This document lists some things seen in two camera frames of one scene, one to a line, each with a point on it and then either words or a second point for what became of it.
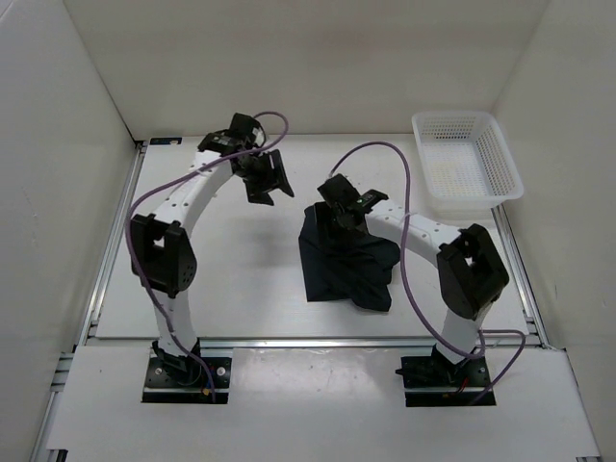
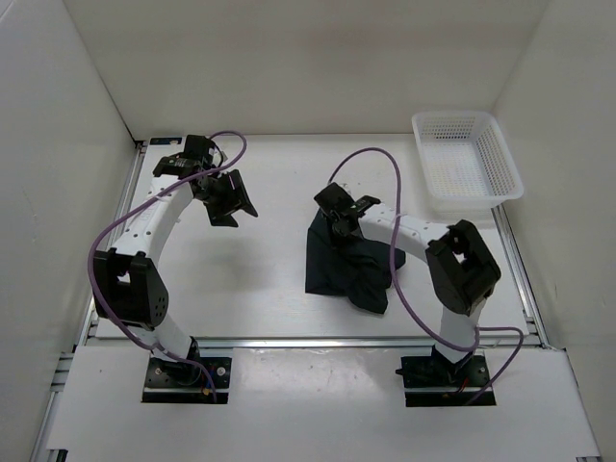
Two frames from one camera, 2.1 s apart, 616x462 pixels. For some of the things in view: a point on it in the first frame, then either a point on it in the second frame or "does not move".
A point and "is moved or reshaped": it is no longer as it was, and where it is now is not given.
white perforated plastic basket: (467, 160) does not move
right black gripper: (351, 234) does not move
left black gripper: (257, 192) -> (219, 216)
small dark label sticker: (168, 141) does not move
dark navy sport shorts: (346, 265) is moved or reshaped
